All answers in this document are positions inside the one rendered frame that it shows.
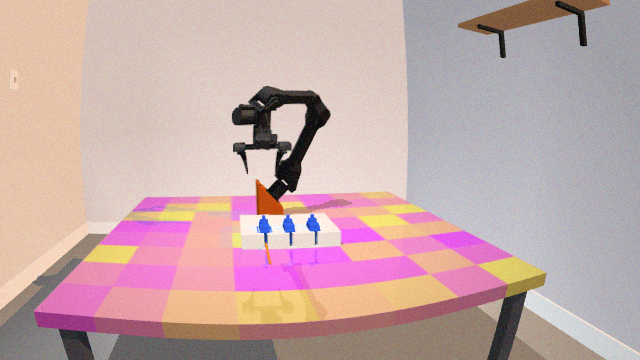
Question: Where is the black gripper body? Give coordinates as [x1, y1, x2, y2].
[233, 125, 291, 153]

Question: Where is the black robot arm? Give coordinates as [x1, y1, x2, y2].
[232, 86, 331, 203]

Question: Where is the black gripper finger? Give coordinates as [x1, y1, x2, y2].
[237, 152, 248, 174]
[275, 151, 287, 172]

